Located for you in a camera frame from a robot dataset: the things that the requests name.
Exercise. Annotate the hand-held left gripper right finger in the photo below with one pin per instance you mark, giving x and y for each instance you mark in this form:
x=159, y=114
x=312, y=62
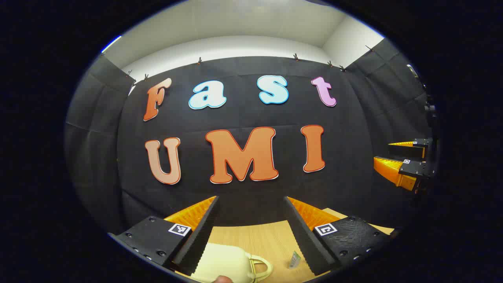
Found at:
x=300, y=232

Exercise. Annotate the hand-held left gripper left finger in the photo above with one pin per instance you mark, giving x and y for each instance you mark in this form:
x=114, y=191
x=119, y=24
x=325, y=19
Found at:
x=204, y=232

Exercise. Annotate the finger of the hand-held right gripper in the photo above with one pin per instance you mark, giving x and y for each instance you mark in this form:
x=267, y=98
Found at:
x=406, y=149
x=416, y=168

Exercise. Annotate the green white skincare tube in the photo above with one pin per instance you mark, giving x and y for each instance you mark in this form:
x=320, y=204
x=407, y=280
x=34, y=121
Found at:
x=294, y=259

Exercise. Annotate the black backdrop cloth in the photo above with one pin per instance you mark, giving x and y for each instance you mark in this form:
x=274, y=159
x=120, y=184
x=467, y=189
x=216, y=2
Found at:
x=251, y=118

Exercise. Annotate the row of small backdrop clips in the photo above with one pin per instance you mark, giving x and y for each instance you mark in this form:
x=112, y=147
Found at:
x=199, y=60

